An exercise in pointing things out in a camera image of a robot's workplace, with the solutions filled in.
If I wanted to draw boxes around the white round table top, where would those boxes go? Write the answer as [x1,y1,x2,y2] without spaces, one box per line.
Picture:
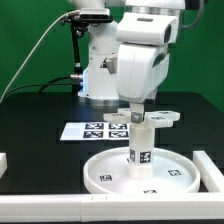
[83,147,200,194]

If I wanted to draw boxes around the white cross table base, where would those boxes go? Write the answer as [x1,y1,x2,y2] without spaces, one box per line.
[103,108,180,128]

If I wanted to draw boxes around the black base cable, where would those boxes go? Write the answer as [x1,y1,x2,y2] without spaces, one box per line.
[3,75,74,98]

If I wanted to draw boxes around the black camera stand pole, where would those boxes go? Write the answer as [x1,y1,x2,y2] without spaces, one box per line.
[70,24,84,95]

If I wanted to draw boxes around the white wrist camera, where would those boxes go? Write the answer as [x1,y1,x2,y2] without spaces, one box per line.
[117,12,178,46]

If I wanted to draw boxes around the grey camera cable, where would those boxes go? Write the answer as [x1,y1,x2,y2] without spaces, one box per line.
[0,10,80,104]

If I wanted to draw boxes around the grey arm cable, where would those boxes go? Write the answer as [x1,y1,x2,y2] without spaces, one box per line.
[181,0,205,30]

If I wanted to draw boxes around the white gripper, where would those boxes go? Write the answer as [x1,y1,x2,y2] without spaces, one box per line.
[106,43,170,124]

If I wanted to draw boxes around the black camera on stand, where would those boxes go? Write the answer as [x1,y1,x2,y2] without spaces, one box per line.
[61,8,113,23]

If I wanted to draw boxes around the white right fence rail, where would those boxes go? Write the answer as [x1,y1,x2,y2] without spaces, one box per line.
[193,151,224,193]

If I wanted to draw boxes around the white marker sheet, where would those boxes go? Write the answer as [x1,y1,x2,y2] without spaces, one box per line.
[60,122,129,141]

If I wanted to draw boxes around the white front fence rail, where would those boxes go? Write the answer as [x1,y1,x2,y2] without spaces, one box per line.
[0,193,224,223]

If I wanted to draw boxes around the white left fence block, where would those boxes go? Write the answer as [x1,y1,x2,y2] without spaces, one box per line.
[0,153,7,179]

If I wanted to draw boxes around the white fence rail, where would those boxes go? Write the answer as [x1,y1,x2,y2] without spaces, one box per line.
[193,151,224,193]
[0,193,224,223]

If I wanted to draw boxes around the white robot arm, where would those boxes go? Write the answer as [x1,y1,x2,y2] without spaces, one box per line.
[68,0,209,123]

